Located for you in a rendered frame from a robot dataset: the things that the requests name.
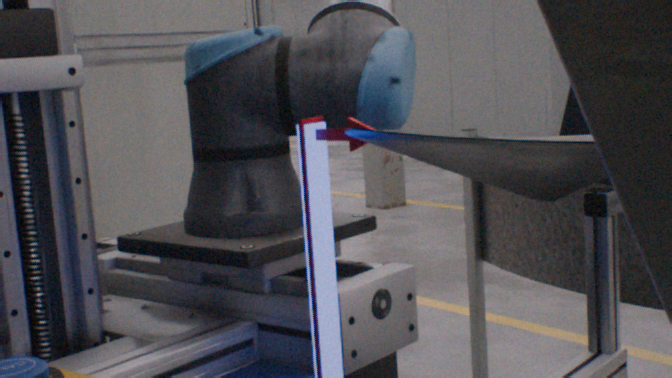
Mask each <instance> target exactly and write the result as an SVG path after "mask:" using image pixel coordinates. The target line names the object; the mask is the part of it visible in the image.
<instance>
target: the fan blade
mask: <svg viewBox="0 0 672 378"><path fill-rule="evenodd" d="M344 132H345V134H347V135H349V136H352V137H354V138H357V139H359V140H362V141H365V142H368V143H370V144H373V145H376V146H379V147H382V148H385V149H387V150H390V151H393V152H396V153H399V154H402V155H405V156H407V157H410V158H414V159H417V160H420V161H423V162H426V163H428V164H431V165H434V166H437V167H440V168H443V169H445V170H448V171H451V172H454V173H457V174H460V175H462V177H465V178H468V179H471V180H475V181H478V182H481V183H484V184H486V185H489V186H492V187H495V188H498V189H501V190H504V191H507V192H510V193H513V194H516V195H518V196H521V197H524V198H529V199H532V200H538V201H548V202H554V201H556V200H558V199H560V198H562V197H564V196H567V195H569V194H571V193H574V192H576V191H578V190H581V189H583V188H585V187H587V186H590V185H592V184H594V183H597V182H599V181H602V180H604V179H607V177H609V176H608V174H607V171H606V169H605V167H604V164H603V162H602V159H601V157H600V154H599V152H598V150H597V147H596V145H595V142H594V140H593V138H592V135H591V133H590V134H579V135H566V136H551V137H455V136H435V135H422V134H409V133H398V132H387V131H378V130H368V129H360V128H350V129H348V130H346V131H344Z"/></svg>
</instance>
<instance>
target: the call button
mask: <svg viewBox="0 0 672 378"><path fill-rule="evenodd" d="M48 364H49V363H46V362H45V361H43V360H41V359H39V358H33V357H21V356H14V357H11V358H8V359H4V360H0V378H50V376H49V368H48Z"/></svg>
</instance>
